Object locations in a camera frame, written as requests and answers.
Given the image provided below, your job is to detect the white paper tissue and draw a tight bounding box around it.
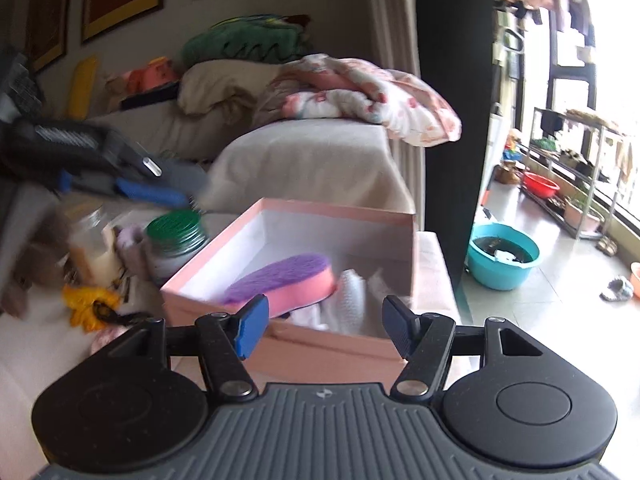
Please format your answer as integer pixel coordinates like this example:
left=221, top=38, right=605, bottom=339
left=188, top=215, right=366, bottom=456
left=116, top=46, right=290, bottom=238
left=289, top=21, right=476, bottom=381
left=288, top=269, right=390, bottom=338

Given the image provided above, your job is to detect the purple pink heart sponge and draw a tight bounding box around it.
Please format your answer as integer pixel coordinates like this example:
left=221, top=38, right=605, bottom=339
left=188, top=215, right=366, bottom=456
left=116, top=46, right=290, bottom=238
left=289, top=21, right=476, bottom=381
left=217, top=252, right=336, bottom=318

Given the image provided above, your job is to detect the brown fur tail keychain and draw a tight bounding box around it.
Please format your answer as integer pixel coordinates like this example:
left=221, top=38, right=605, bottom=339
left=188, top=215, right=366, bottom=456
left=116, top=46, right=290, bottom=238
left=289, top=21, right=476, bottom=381
left=1, top=210, right=70, bottom=318

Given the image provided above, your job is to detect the orange fabric flower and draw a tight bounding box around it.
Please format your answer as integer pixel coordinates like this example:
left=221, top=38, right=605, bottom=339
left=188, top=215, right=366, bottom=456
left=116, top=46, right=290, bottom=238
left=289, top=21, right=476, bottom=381
left=62, top=285, right=122, bottom=333

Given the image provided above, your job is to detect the pink plaid drawstring pouch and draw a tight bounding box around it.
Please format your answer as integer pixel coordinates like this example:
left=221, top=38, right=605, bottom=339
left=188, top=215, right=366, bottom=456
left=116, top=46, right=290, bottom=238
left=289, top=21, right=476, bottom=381
left=90, top=325, right=128, bottom=356

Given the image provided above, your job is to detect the green lid glass jar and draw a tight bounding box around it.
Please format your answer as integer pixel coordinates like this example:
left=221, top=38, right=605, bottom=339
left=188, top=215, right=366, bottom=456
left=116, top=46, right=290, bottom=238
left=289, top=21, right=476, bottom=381
left=144, top=209, right=209, bottom=286

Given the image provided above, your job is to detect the lilac fluffy scrunchie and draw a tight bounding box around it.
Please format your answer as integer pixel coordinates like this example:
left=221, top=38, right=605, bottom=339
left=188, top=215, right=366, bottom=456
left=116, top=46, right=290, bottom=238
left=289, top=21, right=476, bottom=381
left=115, top=224, right=151, bottom=281

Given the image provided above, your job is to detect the yellow pillow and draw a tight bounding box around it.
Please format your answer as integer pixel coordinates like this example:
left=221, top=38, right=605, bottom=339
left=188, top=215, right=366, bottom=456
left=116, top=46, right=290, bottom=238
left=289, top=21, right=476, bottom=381
left=65, top=55, right=99, bottom=120

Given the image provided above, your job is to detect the clear plastic powder jar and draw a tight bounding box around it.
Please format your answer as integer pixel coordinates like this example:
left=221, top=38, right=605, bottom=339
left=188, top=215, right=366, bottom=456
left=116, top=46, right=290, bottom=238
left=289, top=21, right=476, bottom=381
left=63, top=200, right=120, bottom=288

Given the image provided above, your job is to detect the pink cardboard box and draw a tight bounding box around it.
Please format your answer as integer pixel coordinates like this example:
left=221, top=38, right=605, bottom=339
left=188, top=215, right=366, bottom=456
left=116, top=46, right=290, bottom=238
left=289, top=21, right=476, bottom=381
left=160, top=196, right=461, bottom=391

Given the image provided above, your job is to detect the beige pillow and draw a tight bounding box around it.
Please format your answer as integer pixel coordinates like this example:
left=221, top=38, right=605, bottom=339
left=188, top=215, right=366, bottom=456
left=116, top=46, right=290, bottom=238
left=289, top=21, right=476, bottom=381
left=177, top=60, right=281, bottom=125

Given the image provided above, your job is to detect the teal plastic basin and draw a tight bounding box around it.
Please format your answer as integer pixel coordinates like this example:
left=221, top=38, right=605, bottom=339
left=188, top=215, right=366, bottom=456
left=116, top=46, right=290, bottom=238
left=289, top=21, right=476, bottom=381
left=466, top=222, right=540, bottom=292

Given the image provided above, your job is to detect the green plush cushion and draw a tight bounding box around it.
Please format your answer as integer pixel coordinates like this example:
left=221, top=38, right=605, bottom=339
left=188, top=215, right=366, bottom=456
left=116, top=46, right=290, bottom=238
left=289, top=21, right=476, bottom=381
left=180, top=14, right=311, bottom=68

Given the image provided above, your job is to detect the floral pink blanket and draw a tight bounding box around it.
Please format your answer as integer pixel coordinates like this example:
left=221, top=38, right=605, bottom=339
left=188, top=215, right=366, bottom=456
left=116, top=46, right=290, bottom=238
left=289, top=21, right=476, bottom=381
left=253, top=53, right=462, bottom=148

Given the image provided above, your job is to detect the beige covered sofa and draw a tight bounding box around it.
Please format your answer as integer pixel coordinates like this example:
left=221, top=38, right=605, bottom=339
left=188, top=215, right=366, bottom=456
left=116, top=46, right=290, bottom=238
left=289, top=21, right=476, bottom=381
left=96, top=102, right=414, bottom=214

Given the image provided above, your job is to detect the red plastic basin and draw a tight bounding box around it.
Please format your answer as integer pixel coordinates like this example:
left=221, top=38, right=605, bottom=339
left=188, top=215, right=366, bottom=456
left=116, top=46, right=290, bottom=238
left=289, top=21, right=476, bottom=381
left=522, top=171, right=560, bottom=200

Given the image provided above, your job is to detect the pink plastic bowl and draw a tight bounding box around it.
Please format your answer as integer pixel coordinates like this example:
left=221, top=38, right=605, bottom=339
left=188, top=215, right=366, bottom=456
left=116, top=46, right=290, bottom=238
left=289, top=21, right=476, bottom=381
left=629, top=262, right=640, bottom=298

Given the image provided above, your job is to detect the metal shoe rack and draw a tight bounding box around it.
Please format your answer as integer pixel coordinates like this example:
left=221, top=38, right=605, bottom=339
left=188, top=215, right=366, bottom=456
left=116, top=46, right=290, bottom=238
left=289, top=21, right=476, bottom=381
left=518, top=107, right=629, bottom=240

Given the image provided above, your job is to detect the beige curtain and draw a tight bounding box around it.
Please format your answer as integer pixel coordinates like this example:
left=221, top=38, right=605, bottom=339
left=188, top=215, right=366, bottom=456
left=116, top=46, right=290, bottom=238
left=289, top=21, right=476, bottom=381
left=369, top=0, right=425, bottom=229

